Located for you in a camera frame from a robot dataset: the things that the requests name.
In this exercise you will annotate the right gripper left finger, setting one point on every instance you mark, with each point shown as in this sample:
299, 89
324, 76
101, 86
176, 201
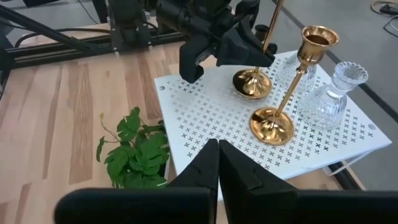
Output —
202, 171

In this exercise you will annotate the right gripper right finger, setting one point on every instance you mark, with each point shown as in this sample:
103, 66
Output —
245, 186

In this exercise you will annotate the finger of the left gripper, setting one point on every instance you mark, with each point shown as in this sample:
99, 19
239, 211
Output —
192, 62
242, 49

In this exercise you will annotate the tall black candlestick holder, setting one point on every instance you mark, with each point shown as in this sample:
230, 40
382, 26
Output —
261, 31

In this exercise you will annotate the short black candlestick holder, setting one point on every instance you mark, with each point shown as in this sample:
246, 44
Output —
272, 48

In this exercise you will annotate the tall gold candlestick holder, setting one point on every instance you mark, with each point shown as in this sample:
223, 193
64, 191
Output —
252, 84

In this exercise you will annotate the ribbed clear glass candle holder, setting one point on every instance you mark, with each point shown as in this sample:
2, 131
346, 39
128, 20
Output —
290, 73
326, 105

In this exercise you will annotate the short gold candlestick holder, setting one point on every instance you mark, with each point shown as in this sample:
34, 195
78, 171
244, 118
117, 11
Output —
272, 127

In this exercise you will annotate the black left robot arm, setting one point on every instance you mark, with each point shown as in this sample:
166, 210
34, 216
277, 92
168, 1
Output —
127, 18

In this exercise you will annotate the white perforated metal stand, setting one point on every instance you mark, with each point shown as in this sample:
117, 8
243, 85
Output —
211, 109

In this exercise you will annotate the green artificial plant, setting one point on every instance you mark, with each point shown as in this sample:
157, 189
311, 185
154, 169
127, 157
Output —
140, 155

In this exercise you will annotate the black aluminium table rail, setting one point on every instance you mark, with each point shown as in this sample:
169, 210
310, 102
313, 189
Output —
343, 177

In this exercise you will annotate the black aluminium rail frame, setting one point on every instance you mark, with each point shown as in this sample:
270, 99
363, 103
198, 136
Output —
46, 51

